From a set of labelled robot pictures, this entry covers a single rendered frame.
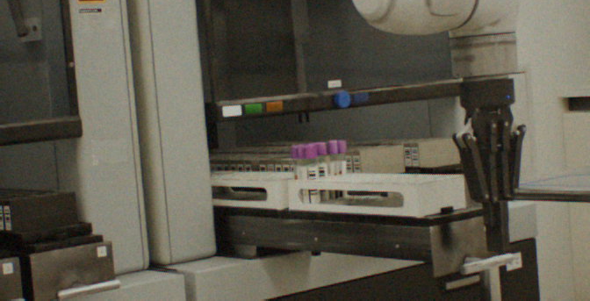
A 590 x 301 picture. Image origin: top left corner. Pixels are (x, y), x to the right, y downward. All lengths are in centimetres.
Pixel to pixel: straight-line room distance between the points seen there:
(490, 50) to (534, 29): 278
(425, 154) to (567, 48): 224
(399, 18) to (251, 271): 65
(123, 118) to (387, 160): 57
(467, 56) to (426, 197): 22
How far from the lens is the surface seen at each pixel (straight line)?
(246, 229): 196
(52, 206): 183
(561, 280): 448
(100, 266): 179
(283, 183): 192
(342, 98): 214
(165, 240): 196
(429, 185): 169
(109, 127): 189
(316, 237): 183
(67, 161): 190
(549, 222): 441
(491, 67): 159
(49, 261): 175
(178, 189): 196
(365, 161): 221
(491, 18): 158
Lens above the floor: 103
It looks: 3 degrees down
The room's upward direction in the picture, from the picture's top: 5 degrees counter-clockwise
